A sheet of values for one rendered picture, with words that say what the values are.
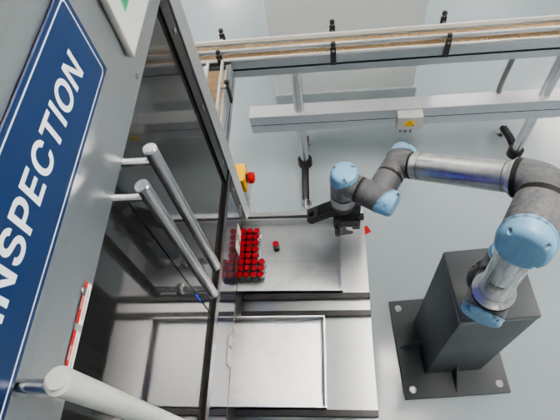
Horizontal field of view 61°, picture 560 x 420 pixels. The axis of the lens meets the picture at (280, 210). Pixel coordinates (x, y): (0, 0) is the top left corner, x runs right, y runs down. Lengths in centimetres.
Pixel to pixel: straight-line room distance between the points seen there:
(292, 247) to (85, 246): 107
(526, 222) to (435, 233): 161
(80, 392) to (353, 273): 119
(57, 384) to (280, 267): 119
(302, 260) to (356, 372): 39
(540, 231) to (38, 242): 89
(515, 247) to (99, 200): 82
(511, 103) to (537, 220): 148
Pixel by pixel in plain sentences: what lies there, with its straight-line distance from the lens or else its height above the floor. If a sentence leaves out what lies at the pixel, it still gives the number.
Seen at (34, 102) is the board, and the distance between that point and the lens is 54.
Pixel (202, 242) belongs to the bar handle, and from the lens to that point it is 88.
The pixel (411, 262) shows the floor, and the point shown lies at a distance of 257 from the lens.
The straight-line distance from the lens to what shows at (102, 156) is 66.
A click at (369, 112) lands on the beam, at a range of 238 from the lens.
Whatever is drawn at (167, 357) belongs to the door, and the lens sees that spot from 92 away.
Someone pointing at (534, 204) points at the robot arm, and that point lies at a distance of 111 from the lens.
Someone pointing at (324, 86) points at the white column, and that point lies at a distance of 307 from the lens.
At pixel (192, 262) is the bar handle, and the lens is 82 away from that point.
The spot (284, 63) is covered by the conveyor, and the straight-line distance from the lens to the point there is 211.
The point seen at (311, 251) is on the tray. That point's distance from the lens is 159.
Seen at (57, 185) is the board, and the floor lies 193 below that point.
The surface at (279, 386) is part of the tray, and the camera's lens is 147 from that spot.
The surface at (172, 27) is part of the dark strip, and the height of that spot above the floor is 173.
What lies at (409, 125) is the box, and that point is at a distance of 241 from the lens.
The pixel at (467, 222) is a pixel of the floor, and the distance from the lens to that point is 273.
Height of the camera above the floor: 232
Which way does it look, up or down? 59 degrees down
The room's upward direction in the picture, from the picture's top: 12 degrees counter-clockwise
